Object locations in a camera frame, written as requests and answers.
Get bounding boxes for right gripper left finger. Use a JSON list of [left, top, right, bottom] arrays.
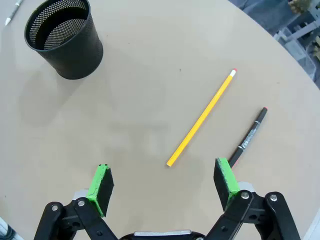
[[33, 163, 118, 240]]

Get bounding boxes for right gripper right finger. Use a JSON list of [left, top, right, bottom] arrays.
[[204, 157, 301, 240]]

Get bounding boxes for blue pen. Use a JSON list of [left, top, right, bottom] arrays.
[[228, 106, 269, 168]]

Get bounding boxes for yellow pencil with eraser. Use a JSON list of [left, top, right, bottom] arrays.
[[166, 68, 238, 168]]

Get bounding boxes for black mesh pen holder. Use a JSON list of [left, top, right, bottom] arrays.
[[24, 0, 104, 80]]

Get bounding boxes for silver ballpoint pen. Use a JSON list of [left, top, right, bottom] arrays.
[[4, 0, 25, 26]]

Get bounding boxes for grey metal storage rack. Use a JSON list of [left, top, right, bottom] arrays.
[[273, 0, 320, 85]]

